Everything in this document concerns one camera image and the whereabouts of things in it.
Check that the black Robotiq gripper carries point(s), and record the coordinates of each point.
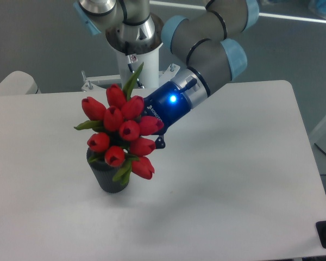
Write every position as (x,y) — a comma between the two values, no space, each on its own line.
(168,104)

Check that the blue plastic bag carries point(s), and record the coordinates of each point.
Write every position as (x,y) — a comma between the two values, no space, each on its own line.
(318,7)

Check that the red tulip bouquet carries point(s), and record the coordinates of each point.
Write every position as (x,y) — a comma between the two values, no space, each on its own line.
(120,131)

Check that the white chair back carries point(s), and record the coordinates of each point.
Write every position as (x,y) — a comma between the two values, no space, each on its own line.
(18,83)

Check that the dark grey ribbed vase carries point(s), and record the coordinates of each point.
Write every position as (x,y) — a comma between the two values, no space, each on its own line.
(104,174)

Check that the white metal base frame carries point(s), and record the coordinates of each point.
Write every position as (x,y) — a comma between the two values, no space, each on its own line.
(95,83)

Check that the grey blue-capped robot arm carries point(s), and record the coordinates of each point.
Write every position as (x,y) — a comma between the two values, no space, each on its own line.
(184,61)

